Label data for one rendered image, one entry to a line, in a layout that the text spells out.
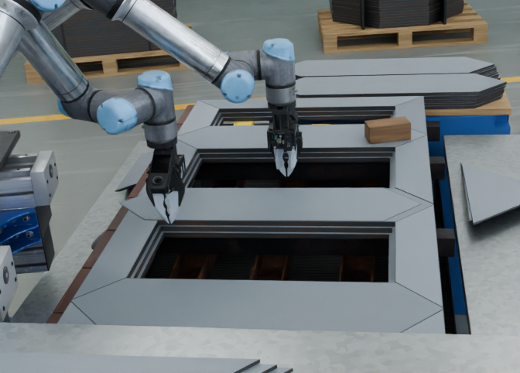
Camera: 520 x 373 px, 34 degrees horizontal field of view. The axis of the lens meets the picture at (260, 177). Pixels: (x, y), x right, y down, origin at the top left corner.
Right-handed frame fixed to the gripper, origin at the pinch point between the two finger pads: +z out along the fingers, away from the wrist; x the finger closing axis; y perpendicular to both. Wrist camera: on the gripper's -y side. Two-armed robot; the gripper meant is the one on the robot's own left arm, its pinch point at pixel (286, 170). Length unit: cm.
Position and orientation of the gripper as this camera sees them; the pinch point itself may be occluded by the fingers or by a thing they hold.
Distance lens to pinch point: 221.2
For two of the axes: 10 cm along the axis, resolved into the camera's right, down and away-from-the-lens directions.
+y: -1.4, 4.1, -9.0
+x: 9.9, 0.0, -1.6
